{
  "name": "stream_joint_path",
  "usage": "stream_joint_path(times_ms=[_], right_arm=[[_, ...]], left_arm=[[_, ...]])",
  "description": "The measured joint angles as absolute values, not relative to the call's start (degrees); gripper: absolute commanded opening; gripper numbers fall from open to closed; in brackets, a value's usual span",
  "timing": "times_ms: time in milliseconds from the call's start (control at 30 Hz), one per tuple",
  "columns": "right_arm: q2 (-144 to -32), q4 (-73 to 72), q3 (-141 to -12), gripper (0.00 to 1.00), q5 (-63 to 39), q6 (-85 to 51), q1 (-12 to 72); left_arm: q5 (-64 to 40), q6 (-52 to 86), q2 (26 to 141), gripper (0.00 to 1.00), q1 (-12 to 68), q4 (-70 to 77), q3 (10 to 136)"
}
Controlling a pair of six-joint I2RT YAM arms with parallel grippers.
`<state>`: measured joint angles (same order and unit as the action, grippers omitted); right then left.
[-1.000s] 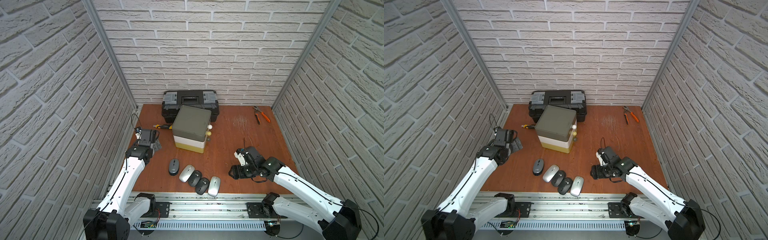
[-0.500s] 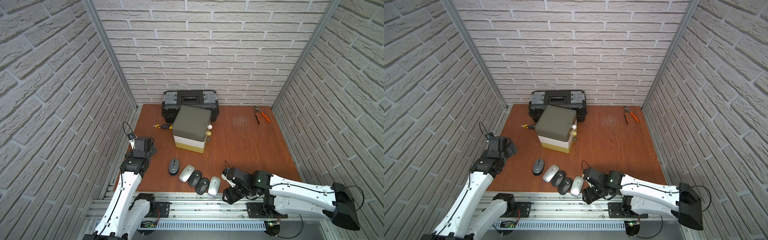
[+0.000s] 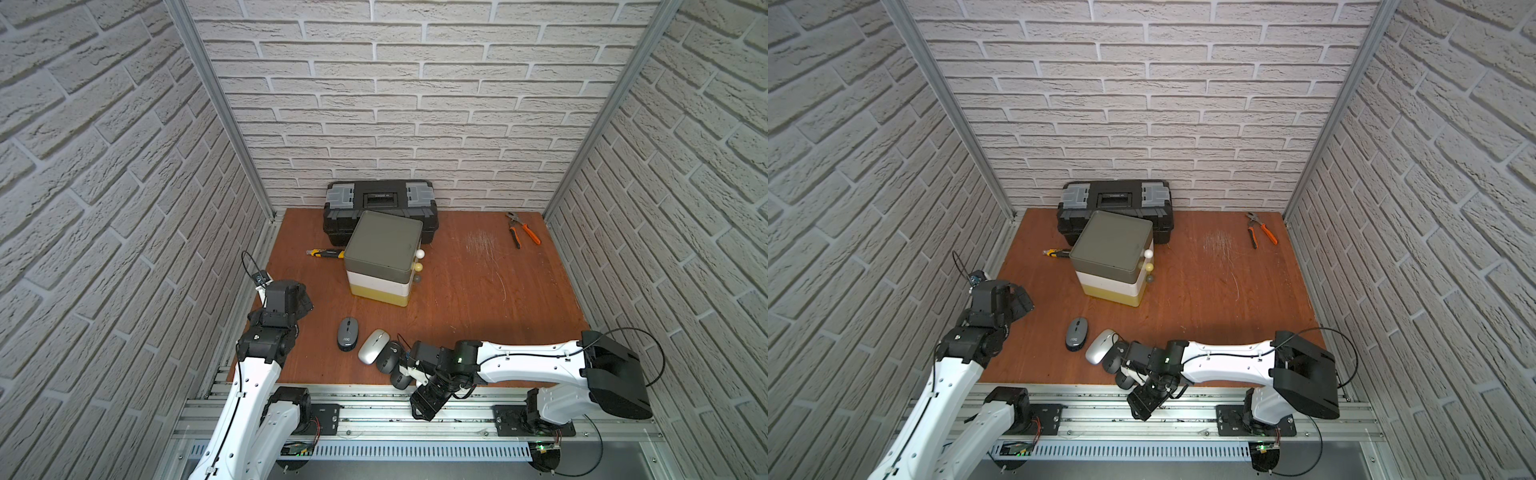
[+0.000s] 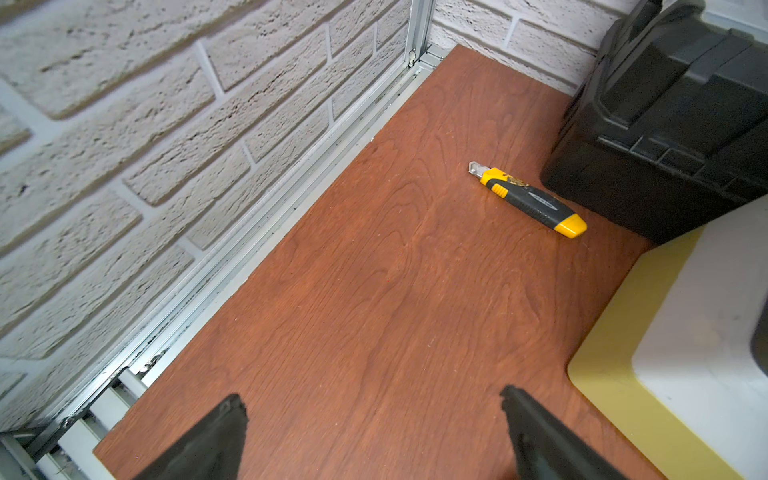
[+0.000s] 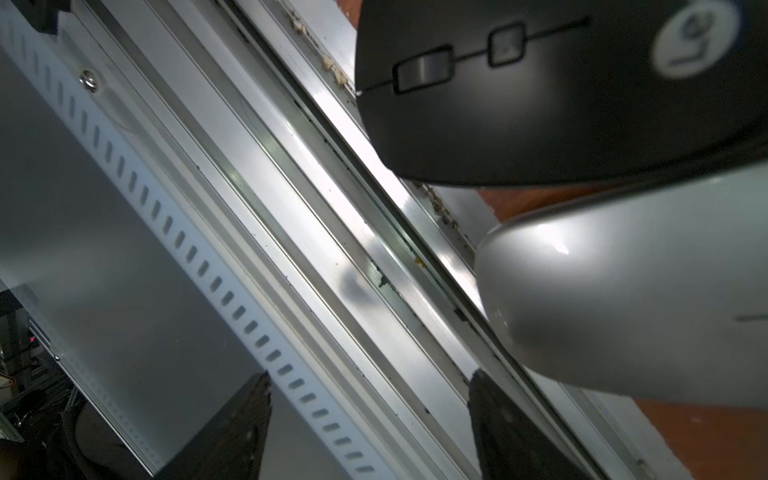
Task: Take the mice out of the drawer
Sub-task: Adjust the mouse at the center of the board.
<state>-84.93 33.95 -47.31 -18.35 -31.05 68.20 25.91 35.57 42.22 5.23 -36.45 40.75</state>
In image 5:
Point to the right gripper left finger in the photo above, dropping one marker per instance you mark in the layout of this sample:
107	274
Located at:
231	445

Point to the silver computer mouse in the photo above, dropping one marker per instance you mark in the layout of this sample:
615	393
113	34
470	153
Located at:
657	292

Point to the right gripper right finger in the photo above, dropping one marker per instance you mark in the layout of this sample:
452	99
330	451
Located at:
508	444

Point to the aluminium front rail frame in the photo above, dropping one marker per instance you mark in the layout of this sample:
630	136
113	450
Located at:
187	195

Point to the black computer mouse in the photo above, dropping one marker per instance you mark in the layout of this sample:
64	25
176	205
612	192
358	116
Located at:
486	93

